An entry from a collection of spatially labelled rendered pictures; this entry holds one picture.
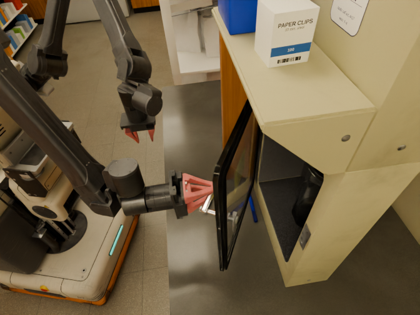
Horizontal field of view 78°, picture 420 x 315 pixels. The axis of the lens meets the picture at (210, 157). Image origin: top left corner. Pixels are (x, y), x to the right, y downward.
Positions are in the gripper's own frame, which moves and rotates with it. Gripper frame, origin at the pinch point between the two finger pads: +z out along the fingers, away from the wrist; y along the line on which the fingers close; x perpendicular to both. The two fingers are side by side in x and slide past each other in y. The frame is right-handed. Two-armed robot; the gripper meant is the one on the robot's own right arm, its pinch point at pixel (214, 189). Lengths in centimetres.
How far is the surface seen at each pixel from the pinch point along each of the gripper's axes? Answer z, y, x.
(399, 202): 58, -26, 3
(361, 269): 35.9, -26.1, -14.4
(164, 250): -33, -120, 42
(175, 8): -2, 3, 106
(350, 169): 15.3, 21.8, -15.5
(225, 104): 6.5, 6.2, 21.5
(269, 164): 17.4, -10.3, 12.9
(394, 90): 15.6, 32.8, -15.5
